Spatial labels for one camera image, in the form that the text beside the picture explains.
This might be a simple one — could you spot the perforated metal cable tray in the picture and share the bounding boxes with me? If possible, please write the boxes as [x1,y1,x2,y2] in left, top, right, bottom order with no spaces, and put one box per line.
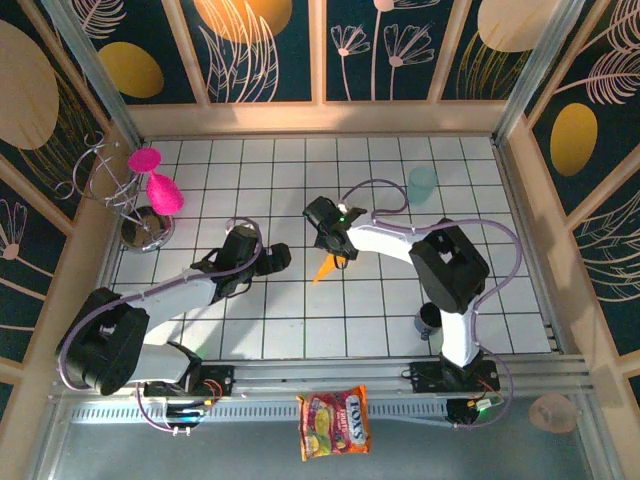
[64,402,451,426]

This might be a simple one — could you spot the orange Fox's candy bag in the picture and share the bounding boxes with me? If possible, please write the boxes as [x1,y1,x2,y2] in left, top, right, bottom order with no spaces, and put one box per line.
[295,384,373,462]

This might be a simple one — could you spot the silver wire glass rack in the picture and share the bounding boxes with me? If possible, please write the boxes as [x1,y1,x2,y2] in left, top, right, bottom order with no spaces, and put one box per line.
[53,132,176,254]

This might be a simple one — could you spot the yellow cloth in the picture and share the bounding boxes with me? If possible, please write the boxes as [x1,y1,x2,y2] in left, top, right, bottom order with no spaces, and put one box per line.
[311,252,337,286]

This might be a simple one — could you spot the translucent teal plastic cup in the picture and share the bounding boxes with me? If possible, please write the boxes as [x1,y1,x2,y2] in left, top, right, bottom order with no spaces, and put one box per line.
[405,166,439,207]

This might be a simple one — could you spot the aluminium mounting rail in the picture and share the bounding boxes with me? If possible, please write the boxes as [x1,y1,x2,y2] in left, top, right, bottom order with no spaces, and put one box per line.
[49,354,596,401]

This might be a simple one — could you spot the pink wine glasses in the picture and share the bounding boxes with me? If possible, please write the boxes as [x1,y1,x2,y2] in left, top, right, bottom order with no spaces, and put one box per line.
[127,147,185,217]

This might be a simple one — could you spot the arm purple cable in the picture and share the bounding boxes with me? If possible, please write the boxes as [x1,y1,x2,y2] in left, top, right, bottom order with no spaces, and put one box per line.
[57,216,266,436]
[338,178,525,431]

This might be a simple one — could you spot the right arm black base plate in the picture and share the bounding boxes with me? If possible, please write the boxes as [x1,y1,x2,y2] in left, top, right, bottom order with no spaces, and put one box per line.
[408,360,501,394]

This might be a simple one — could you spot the aluminium frame post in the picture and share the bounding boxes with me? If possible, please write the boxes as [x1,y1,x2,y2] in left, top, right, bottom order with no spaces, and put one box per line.
[42,0,146,147]
[491,0,587,144]

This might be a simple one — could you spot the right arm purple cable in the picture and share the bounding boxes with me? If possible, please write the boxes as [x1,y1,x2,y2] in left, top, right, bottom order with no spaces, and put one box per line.
[338,178,525,431]

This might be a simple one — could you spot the dark metal mug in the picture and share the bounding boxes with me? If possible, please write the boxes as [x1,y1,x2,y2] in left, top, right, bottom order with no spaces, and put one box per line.
[413,301,446,342]

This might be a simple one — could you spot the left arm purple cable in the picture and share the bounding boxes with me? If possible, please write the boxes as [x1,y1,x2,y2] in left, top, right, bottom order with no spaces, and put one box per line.
[57,216,266,436]

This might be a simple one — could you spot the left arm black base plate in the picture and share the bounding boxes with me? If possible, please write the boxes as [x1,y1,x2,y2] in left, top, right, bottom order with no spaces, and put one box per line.
[142,363,236,399]

